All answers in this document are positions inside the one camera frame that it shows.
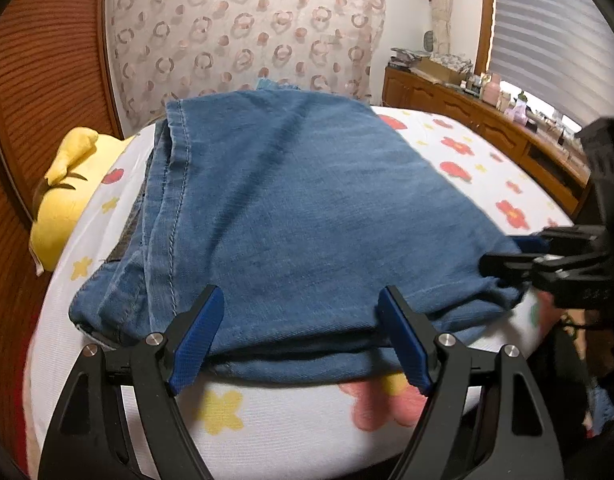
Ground large open cardboard box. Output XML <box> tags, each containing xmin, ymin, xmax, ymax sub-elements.
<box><xmin>417</xmin><ymin>56</ymin><xmax>468</xmax><ymax>86</ymax></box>

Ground wooden sideboard cabinet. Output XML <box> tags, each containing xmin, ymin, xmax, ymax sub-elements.
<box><xmin>382</xmin><ymin>65</ymin><xmax>595</xmax><ymax>216</ymax></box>

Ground pink jar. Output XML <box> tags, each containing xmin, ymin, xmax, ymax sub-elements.
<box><xmin>483</xmin><ymin>72</ymin><xmax>502</xmax><ymax>106</ymax></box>

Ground circle-patterned sheer curtain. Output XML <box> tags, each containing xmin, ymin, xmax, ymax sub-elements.
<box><xmin>104</xmin><ymin>0</ymin><xmax>388</xmax><ymax>131</ymax></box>

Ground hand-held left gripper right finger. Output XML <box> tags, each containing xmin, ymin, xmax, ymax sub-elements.
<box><xmin>378</xmin><ymin>285</ymin><xmax>565</xmax><ymax>480</ymax></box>

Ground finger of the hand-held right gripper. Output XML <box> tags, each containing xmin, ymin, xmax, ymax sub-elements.
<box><xmin>512</xmin><ymin>226</ymin><xmax>610</xmax><ymax>256</ymax></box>
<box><xmin>479</xmin><ymin>252</ymin><xmax>542</xmax><ymax>283</ymax></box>

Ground striped window blind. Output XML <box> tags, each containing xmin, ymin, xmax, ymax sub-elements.
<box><xmin>489</xmin><ymin>0</ymin><xmax>614</xmax><ymax>128</ymax></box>

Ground yellow plush toy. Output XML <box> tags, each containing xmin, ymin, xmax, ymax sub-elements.
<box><xmin>30</xmin><ymin>127</ymin><xmax>140</xmax><ymax>276</ymax></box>

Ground floral patterned cloth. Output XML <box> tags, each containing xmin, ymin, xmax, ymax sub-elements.
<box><xmin>432</xmin><ymin>52</ymin><xmax>475</xmax><ymax>74</ymax></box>

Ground blue denim pants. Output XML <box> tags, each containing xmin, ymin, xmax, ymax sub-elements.
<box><xmin>68</xmin><ymin>79</ymin><xmax>532</xmax><ymax>386</ymax></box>

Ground white floral quilt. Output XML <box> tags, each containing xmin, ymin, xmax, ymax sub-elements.
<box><xmin>24</xmin><ymin>105</ymin><xmax>575</xmax><ymax>480</ymax></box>

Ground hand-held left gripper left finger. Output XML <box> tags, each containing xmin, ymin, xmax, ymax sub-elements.
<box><xmin>37</xmin><ymin>285</ymin><xmax>224</xmax><ymax>480</ymax></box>

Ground wooden window frame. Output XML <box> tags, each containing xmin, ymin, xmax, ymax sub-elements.
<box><xmin>477</xmin><ymin>0</ymin><xmax>498</xmax><ymax>73</ymax></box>

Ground stack of books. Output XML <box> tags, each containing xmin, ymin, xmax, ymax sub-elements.
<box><xmin>389</xmin><ymin>47</ymin><xmax>425</xmax><ymax>71</ymax></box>

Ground beige lace curtain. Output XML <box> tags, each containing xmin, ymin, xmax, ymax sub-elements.
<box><xmin>429</xmin><ymin>0</ymin><xmax>455</xmax><ymax>58</ymax></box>

